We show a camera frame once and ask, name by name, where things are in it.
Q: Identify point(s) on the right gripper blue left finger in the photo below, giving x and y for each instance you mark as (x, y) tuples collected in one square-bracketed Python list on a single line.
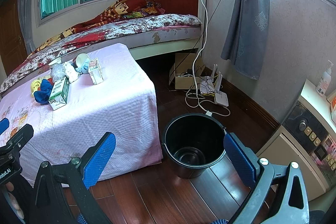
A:
[(96, 158)]

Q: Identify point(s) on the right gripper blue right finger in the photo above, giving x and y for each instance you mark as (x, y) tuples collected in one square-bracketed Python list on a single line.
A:
[(243, 159)]

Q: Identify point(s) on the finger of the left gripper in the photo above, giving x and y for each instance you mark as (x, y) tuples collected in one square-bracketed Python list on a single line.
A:
[(4, 125), (21, 138)]

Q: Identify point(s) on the blue cloth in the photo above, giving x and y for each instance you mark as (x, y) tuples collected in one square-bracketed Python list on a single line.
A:
[(42, 96)]

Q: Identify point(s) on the yellow fluffy cloth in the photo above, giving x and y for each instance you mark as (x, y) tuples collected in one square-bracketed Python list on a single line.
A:
[(36, 84)]

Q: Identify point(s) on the green white milk carton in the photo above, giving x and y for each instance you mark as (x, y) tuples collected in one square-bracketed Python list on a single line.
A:
[(59, 94)]

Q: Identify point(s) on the clear plastic bag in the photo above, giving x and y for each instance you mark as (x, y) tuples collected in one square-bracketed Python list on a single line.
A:
[(57, 72)]

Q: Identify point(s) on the white tissue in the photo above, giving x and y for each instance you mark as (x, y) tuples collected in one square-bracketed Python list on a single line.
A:
[(70, 72)]

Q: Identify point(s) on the red white paper cup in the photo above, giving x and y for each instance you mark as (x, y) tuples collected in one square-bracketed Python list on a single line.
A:
[(79, 59)]

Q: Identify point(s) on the white red drink carton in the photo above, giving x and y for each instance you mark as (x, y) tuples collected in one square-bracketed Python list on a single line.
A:
[(95, 71)]

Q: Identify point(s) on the light blue face mask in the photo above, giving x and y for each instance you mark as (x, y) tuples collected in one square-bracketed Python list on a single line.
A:
[(83, 69)]

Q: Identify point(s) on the black plastic trash bucket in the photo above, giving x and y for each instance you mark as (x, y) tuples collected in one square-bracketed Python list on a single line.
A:
[(193, 142)]

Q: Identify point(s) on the person's left hand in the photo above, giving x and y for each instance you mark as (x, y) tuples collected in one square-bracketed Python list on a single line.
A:
[(13, 201)]

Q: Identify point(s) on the brown wooden door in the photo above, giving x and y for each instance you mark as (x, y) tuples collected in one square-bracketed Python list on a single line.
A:
[(13, 49)]

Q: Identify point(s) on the pink covered low table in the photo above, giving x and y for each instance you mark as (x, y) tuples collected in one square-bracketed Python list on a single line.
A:
[(124, 104)]

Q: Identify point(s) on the white wifi router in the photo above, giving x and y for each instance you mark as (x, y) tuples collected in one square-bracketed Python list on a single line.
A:
[(211, 85)]

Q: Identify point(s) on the hand sanitizer pump bottle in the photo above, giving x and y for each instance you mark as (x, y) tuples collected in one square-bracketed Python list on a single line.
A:
[(324, 81)]

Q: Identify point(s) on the cardboard box under bed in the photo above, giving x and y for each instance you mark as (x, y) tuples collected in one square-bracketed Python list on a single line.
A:
[(181, 73)]

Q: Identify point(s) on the grey curtain right window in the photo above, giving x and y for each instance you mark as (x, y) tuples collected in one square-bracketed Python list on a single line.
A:
[(247, 35)]

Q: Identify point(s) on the bed with floral sheet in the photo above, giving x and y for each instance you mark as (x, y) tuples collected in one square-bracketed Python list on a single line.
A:
[(95, 35)]

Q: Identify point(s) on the red patterned blanket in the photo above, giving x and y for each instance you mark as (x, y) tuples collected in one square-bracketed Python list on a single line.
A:
[(120, 10)]

